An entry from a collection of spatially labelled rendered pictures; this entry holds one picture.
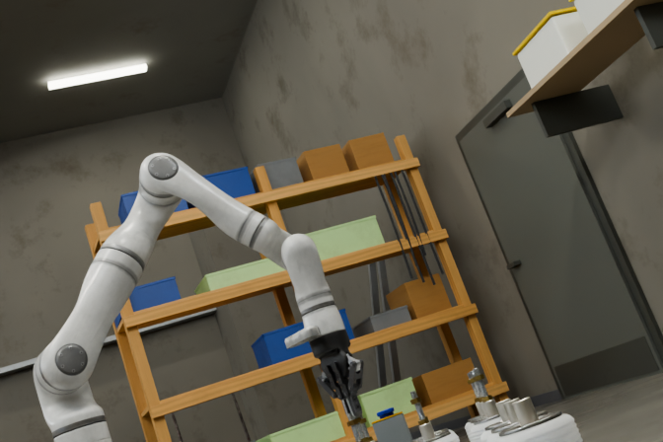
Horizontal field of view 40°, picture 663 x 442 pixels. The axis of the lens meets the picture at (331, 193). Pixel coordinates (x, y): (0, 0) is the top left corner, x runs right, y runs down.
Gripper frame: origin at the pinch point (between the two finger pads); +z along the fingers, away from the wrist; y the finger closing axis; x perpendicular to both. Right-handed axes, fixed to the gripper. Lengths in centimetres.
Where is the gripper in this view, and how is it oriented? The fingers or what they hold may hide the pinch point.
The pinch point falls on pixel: (351, 406)
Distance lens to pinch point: 175.1
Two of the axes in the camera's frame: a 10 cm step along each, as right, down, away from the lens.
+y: -5.6, 4.0, 7.3
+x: -7.6, 1.0, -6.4
